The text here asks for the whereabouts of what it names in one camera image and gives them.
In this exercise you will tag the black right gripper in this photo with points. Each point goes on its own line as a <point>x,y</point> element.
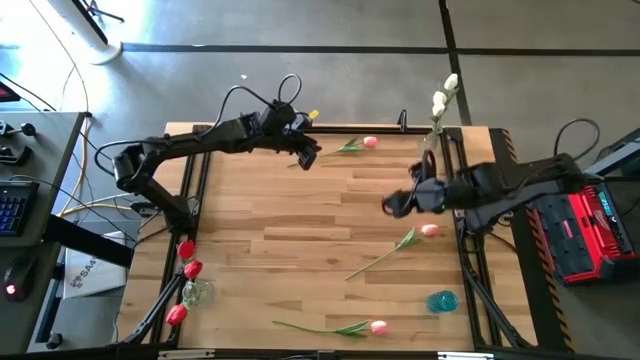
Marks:
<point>437,195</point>

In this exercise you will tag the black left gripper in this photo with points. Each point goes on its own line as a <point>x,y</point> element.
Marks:
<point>280,127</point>

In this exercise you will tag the pink artificial tulip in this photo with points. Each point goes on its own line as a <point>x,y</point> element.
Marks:
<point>429,229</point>
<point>370,141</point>
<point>379,327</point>

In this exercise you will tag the red artificial tulip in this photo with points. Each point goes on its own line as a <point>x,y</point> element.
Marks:
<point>185,249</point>
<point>193,269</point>
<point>177,314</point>

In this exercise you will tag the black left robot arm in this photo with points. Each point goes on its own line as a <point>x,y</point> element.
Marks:
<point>190,145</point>

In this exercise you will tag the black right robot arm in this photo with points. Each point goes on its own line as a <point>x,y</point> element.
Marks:
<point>525,185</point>

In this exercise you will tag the tall clear glass vase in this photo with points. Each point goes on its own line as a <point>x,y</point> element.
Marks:
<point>429,146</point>

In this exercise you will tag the teal glass vase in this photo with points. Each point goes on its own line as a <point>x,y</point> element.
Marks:
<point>442,301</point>

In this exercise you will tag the yellow tag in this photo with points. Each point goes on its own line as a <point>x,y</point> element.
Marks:
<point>313,114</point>

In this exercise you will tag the red black toolbox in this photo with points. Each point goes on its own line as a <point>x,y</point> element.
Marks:
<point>590,235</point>

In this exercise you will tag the grey metal stand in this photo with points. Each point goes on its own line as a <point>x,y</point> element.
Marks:
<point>620,150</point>

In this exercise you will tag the white round stand base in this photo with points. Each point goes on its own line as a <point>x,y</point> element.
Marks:
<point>106,52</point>

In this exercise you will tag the black desk support beam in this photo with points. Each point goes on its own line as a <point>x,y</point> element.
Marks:
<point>85,240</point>

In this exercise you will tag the white printed cardboard box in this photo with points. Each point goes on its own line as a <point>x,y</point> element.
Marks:
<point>95,280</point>

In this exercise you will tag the black tripod legs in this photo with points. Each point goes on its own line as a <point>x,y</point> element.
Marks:
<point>102,10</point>

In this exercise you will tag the grey side desk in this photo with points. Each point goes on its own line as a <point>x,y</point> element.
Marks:
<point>55,150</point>

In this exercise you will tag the black slanted stand pole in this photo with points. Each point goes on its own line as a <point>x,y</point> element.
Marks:
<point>90,22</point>

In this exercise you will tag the black joystick lever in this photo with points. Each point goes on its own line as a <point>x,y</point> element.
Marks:
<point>27,129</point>

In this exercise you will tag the black desk gadget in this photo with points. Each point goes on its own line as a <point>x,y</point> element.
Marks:
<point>12,155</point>

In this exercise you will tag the backlit black keyboard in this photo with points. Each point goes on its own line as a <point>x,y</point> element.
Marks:
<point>15,210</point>

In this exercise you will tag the red black device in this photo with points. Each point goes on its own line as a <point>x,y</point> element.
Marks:
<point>6,92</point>

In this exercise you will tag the black computer mouse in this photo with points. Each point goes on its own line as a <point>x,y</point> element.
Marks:
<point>19,277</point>

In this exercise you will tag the black caster wheel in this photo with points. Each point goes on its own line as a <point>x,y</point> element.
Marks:
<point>52,341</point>

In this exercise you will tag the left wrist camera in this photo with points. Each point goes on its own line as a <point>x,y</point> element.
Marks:
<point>300,123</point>

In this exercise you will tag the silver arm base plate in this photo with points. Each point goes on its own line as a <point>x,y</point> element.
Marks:
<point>462,214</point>

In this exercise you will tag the black aluminium table frame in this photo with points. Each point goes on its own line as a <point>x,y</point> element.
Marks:
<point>385,129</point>

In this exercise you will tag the silver metal bracket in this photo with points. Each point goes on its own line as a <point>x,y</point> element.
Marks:
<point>186,354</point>
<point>465,356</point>

